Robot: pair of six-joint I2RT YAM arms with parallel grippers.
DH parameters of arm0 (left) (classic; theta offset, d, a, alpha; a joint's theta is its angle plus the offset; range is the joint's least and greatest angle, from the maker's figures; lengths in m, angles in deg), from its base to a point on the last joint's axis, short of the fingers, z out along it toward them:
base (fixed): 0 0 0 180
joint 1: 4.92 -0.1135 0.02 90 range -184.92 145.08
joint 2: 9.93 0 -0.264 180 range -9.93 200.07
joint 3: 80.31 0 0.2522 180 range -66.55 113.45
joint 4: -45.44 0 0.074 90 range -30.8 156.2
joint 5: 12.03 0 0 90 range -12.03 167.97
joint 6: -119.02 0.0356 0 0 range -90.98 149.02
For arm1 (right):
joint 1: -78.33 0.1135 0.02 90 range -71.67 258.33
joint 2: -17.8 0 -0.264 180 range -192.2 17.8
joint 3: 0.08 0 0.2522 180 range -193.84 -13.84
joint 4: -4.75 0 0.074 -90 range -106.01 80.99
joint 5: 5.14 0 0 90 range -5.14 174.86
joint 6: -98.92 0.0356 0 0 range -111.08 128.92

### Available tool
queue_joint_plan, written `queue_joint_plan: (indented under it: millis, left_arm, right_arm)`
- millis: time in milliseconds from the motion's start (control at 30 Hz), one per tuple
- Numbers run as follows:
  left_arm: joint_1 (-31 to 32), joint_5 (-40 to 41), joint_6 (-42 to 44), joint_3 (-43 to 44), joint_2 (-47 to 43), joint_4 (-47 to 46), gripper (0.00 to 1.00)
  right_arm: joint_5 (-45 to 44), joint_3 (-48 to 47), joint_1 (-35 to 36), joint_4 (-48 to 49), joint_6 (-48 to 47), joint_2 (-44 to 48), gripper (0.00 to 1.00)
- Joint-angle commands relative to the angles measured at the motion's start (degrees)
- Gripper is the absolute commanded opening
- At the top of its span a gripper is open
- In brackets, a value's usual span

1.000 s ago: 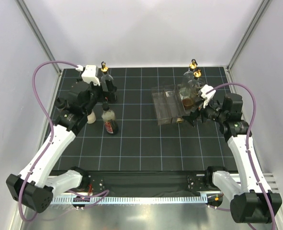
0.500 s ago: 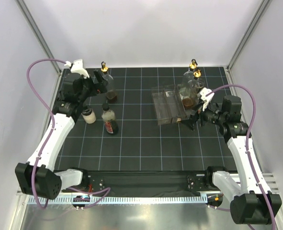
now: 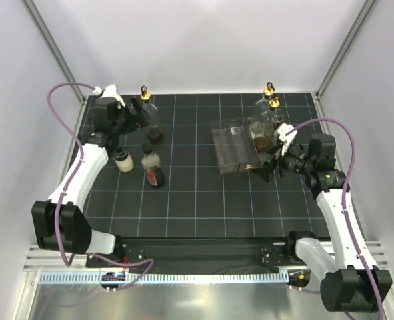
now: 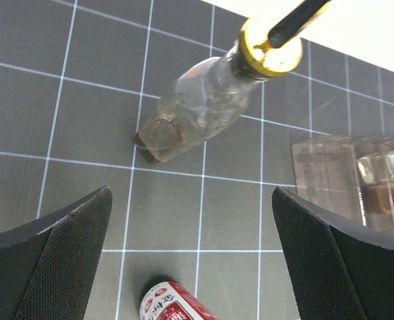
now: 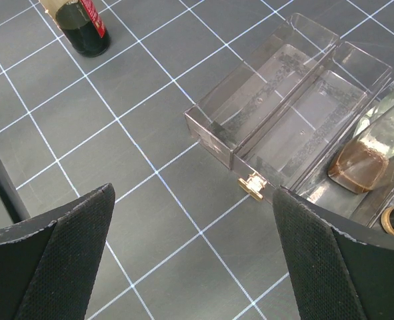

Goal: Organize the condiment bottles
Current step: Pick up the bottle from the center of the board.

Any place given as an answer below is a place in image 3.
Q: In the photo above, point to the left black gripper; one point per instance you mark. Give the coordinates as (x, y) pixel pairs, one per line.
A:
(135, 120)

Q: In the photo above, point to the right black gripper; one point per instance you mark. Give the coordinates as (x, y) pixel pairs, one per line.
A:
(268, 166)

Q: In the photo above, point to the glass oil bottle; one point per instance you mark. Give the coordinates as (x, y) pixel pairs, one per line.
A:
(263, 139)
(154, 130)
(261, 107)

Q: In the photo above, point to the dark sauce bottle red label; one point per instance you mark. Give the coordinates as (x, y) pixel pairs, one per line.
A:
(152, 165)

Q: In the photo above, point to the small black spice jar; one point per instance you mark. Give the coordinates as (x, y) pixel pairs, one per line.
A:
(278, 118)

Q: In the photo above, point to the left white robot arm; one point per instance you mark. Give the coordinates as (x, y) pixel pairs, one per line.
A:
(59, 222)

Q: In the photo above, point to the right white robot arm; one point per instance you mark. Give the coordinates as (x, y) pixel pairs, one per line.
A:
(350, 279)

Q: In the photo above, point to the clear acrylic organizer tray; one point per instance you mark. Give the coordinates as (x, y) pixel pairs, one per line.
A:
(234, 147)

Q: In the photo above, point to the black grid mat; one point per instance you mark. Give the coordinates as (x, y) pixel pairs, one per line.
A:
(196, 200)

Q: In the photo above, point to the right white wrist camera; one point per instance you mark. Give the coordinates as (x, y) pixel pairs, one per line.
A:
(285, 134)

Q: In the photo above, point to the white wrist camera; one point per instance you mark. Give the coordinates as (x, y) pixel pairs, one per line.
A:
(285, 134)
(111, 92)

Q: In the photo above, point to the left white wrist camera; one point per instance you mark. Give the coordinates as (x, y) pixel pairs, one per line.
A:
(111, 92)

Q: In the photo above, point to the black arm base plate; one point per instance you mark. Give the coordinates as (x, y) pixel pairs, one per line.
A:
(211, 256)

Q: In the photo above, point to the left aluminium frame post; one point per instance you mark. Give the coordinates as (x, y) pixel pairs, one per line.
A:
(48, 39)

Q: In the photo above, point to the aluminium frame post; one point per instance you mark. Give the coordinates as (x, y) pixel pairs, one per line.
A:
(48, 39)
(353, 32)

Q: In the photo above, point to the aluminium front rail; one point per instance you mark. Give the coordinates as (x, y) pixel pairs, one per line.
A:
(42, 260)

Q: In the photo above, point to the right aluminium frame post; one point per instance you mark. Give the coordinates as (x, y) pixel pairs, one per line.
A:
(353, 32)

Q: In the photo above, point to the white slotted cable duct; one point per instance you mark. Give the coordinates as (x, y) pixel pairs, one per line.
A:
(105, 278)

